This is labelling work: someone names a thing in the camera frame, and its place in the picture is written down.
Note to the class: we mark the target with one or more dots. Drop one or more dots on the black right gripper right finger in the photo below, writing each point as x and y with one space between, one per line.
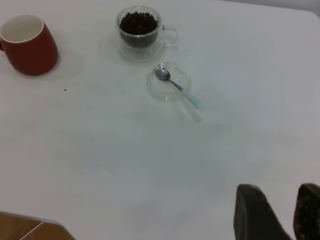
308 212

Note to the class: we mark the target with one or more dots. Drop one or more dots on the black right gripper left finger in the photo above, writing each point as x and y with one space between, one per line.
255 215

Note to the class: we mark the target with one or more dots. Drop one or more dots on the red ceramic mug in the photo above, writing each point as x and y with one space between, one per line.
32 55

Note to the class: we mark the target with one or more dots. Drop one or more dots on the clear glass cup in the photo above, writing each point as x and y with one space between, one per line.
166 37

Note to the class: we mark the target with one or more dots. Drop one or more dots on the dark coffee beans pile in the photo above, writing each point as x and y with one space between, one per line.
138 23

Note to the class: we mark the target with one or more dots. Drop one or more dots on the small clear glass dish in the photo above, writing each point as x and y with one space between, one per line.
161 93

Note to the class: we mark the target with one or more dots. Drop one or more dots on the clear glass saucer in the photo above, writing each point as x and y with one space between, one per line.
137 57

